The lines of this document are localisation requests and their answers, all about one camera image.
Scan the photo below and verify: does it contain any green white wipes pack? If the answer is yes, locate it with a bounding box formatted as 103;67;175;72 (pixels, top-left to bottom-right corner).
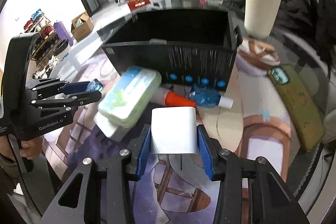
98;67;162;128

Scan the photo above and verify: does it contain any shoe rack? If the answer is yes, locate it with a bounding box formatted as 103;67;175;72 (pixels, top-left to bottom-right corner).
24;9;69;77

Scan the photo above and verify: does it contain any brown cardboard box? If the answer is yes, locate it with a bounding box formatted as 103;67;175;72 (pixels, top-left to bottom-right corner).
71;12;94;42

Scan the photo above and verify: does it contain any purple rolled mat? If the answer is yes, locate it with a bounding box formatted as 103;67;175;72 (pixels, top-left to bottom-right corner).
54;21;74;46

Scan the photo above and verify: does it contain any orange capped tube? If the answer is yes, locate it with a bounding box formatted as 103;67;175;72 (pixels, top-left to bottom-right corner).
150;88;196;107

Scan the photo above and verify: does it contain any red box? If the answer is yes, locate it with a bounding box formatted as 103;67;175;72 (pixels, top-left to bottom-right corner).
127;0;150;11

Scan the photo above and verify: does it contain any small blue clear object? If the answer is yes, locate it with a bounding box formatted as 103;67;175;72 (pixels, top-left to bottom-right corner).
86;79;104;92

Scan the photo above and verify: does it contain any white charger block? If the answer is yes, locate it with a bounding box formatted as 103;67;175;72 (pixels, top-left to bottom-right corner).
150;106;198;155

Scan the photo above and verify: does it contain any black cardboard box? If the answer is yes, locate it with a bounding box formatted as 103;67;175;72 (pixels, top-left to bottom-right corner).
102;9;242;92

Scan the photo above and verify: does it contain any blue bottle white cap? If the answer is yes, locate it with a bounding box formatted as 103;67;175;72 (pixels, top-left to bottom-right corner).
189;84;234;109

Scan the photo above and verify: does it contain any cream tumbler cup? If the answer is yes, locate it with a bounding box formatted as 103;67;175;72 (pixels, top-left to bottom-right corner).
244;0;281;39

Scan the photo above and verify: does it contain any person's left hand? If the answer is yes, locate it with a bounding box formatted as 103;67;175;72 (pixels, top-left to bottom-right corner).
20;136;43;160

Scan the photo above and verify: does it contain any white rectangular box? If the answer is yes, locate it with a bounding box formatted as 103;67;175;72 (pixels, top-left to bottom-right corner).
94;112;130;142

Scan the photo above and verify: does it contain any green phone case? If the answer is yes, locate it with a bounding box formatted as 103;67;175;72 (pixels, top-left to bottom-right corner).
268;64;325;151

